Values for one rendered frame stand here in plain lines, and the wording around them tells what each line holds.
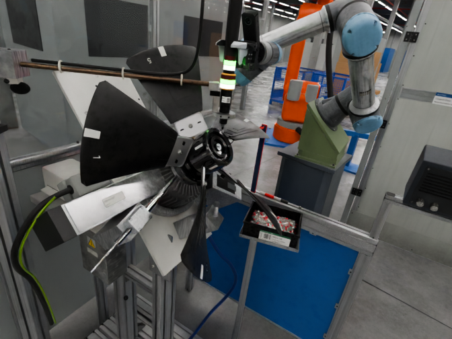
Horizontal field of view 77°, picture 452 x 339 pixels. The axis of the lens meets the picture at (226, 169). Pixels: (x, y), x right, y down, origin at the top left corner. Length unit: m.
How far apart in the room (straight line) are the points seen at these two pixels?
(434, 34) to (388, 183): 1.12
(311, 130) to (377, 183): 1.40
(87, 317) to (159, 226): 1.10
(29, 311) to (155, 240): 0.71
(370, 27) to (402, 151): 1.68
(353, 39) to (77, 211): 0.93
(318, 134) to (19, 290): 1.40
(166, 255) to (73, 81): 0.60
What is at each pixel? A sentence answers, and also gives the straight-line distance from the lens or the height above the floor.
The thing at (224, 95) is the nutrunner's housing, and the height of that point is 1.35.
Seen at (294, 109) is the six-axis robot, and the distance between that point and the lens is 4.71.
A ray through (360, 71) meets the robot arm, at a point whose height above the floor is 1.45.
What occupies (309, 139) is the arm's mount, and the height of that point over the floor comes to 1.11.
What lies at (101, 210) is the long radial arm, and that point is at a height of 1.11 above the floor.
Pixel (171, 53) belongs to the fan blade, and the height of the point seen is 1.44.
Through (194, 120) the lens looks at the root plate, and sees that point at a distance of 0.87.
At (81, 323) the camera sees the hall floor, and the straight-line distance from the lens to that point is 1.94.
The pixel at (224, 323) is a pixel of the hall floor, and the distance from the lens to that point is 1.88.
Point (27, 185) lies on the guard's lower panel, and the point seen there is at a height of 0.89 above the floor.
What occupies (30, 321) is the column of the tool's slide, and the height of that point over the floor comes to 0.37.
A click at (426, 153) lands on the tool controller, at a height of 1.24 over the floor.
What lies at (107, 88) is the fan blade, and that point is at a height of 1.38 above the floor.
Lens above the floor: 1.51
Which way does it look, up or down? 25 degrees down
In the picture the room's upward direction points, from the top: 7 degrees clockwise
